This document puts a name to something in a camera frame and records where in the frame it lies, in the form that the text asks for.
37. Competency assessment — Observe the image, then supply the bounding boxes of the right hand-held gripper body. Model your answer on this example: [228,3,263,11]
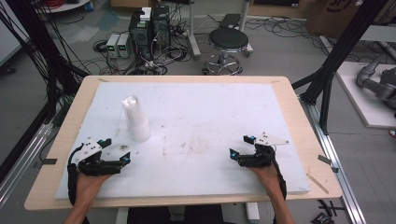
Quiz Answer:
[237,132,290,169]

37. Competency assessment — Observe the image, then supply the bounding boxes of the stack of clear cups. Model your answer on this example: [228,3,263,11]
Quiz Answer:
[120,94,152,144]

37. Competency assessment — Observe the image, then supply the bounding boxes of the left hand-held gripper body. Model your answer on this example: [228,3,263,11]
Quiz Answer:
[72,138,122,177]

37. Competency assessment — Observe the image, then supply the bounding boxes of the white table leg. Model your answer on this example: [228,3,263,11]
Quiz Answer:
[245,203,262,224]
[115,207,130,224]

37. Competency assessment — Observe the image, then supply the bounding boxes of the tangle of floor cables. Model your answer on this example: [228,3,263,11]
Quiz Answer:
[92,18,191,77]

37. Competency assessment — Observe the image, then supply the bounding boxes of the person's right hand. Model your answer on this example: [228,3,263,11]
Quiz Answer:
[247,163,284,201]

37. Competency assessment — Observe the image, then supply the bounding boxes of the aluminium floor rail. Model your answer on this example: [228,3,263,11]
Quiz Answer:
[299,96,368,224]
[0,122,54,208]

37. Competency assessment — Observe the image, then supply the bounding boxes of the white floor platform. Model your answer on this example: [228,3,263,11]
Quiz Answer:
[335,61,396,130]

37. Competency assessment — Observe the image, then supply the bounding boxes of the small white box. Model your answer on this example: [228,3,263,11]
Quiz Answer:
[139,7,153,22]

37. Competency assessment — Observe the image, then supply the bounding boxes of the person's dark clothing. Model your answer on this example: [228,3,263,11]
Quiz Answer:
[126,204,226,224]

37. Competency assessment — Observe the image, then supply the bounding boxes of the black frame post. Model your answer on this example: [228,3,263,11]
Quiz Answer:
[6,0,89,122]
[291,0,389,135]

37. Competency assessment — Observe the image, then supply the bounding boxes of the thin wooden stick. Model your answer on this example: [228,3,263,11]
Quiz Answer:
[305,172,330,195]

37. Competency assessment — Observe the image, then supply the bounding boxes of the black flat case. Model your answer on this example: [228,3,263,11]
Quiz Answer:
[219,13,243,30]

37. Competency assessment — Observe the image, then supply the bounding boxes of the white foam board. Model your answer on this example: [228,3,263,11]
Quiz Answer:
[54,81,312,201]

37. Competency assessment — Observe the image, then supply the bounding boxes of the grey desk leg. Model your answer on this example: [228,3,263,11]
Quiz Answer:
[186,0,203,60]

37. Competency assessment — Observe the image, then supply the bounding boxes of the grey bench power supply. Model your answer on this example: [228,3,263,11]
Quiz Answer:
[106,33,120,59]
[117,33,133,59]

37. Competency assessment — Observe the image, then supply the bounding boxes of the person's left hand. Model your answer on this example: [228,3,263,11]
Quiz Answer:
[74,172,113,206]

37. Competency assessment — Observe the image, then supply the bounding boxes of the cardboard box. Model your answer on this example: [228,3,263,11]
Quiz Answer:
[305,0,390,39]

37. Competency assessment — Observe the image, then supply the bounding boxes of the black computer tower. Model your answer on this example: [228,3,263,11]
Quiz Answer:
[128,10,154,61]
[151,5,172,49]

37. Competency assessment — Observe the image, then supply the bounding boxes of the black round stool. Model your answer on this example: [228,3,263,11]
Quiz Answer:
[203,27,250,77]

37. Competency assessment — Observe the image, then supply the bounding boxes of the black parts on floor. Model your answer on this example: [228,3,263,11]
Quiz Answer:
[310,199,346,224]

